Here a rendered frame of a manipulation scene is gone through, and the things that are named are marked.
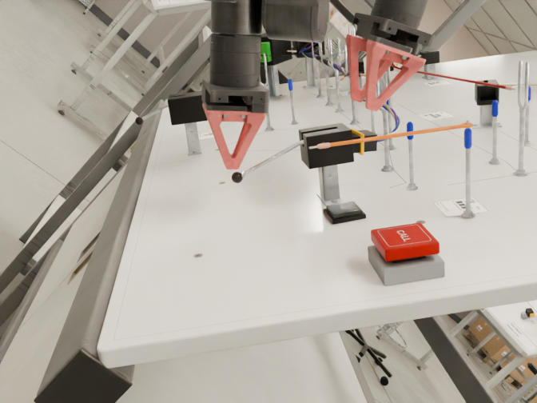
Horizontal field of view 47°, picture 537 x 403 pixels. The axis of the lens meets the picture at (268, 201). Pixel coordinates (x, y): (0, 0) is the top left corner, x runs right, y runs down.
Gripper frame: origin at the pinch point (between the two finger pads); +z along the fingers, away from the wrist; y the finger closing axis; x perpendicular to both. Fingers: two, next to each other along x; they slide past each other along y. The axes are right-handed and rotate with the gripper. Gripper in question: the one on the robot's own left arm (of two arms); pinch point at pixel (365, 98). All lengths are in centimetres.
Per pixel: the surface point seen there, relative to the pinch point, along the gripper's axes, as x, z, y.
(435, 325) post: -38, 38, 22
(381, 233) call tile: 2.2, 9.7, -20.4
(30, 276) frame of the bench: 38, 80, 91
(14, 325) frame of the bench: 36, 67, 45
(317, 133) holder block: 4.8, 5.4, -1.4
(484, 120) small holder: -29.5, -0.7, 20.8
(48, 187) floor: 47, 99, 213
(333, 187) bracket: 0.6, 11.3, -1.4
